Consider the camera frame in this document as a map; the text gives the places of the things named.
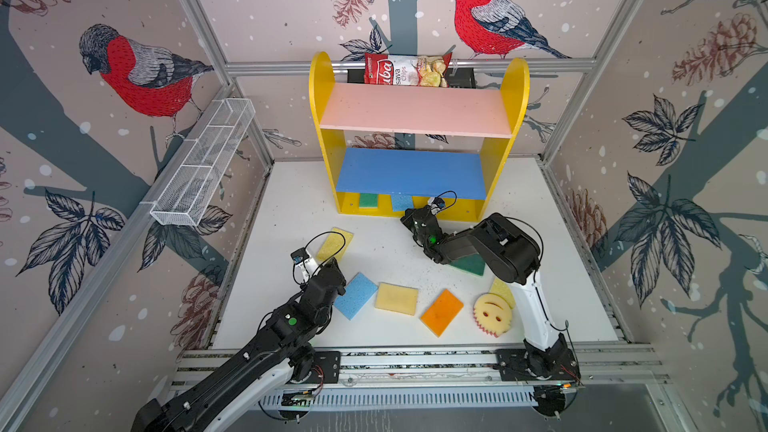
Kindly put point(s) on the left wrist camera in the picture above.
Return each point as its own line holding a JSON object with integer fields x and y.
{"x": 304, "y": 265}

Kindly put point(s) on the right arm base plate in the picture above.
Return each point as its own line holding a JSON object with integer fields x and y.
{"x": 518, "y": 365}

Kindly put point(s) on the red cassava chips bag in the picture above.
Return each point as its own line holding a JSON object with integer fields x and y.
{"x": 406, "y": 70}

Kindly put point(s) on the orange sponge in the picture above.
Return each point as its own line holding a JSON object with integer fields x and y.
{"x": 441, "y": 313}

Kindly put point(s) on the yellow smiley face sponge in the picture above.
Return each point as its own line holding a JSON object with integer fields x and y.
{"x": 492, "y": 314}

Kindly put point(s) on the yellow sponge far left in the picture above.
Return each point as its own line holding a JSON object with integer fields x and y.
{"x": 336, "y": 243}

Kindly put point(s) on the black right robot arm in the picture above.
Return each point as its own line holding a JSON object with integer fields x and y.
{"x": 514, "y": 257}

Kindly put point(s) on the blue sponge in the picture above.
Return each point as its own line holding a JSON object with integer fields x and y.
{"x": 400, "y": 203}
{"x": 357, "y": 294}

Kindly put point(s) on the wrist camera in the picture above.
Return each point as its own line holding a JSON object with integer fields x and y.
{"x": 436, "y": 205}
{"x": 304, "y": 265}

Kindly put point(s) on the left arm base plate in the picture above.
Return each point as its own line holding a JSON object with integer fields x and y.
{"x": 323, "y": 368}

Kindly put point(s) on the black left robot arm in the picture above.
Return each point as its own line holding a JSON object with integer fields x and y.
{"x": 279, "y": 353}

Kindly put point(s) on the pale yellow sponge centre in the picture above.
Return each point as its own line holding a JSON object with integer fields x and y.
{"x": 397, "y": 299}

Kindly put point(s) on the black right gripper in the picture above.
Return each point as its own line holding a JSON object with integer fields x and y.
{"x": 407, "y": 220}

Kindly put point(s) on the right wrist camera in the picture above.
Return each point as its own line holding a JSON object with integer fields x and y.
{"x": 436, "y": 205}

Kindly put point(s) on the white wire mesh basket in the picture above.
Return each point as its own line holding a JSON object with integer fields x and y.
{"x": 192, "y": 186}

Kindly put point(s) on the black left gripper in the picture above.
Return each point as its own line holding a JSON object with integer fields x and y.
{"x": 330, "y": 265}

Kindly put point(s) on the yellow shelf with coloured boards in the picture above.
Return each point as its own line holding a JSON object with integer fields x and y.
{"x": 469, "y": 178}

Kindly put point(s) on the dark green sponge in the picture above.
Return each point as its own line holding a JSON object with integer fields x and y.
{"x": 473, "y": 264}

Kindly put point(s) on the black plastic basket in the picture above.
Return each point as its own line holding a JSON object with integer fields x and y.
{"x": 462, "y": 78}

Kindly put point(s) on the yellow sponge right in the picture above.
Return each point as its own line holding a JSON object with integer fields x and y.
{"x": 503, "y": 290}

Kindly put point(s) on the light green sponge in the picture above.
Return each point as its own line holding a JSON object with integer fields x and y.
{"x": 368, "y": 201}

